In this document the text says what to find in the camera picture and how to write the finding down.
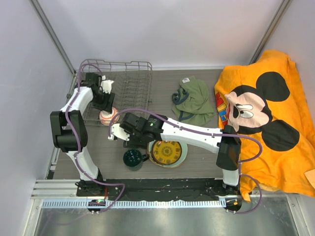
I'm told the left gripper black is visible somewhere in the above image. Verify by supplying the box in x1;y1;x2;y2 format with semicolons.
93;89;115;114

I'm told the white orange patterned bowl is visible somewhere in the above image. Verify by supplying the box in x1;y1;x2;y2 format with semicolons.
99;107;118;126

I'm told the cream bird plate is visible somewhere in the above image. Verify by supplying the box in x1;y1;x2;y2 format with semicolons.
148;152;187;169

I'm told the dark green mug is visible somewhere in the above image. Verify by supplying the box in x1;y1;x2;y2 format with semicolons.
123;149;149;171

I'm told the yellow patterned small plate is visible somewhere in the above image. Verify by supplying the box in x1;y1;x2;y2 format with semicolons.
151;141;182;165

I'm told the green flower plate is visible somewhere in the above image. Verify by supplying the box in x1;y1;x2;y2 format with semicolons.
147;141;188;154

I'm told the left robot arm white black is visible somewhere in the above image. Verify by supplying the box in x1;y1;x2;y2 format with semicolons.
50;72;119;196

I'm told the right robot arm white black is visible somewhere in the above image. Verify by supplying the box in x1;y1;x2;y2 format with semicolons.
114;113;241;194

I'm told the green shirt with blue trim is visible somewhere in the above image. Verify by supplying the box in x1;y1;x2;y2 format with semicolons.
171;76;215;126

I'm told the orange Mickey Mouse towel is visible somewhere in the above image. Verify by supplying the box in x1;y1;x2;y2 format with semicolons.
214;50;315;201

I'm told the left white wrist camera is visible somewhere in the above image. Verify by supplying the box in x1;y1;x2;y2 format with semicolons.
100;75;115;94

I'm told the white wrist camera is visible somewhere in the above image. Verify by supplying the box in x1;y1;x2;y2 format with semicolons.
108;123;130;141
100;75;115;94

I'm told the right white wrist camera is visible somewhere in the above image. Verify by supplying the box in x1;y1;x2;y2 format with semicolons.
108;123;130;141

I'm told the grey wire dish rack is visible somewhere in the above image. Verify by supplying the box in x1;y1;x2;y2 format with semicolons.
68;59;152;126

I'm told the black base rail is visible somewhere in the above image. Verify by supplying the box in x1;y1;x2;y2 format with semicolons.
75;178;234;202

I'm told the white slotted cable duct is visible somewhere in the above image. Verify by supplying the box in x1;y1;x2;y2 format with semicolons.
42;199;226;209

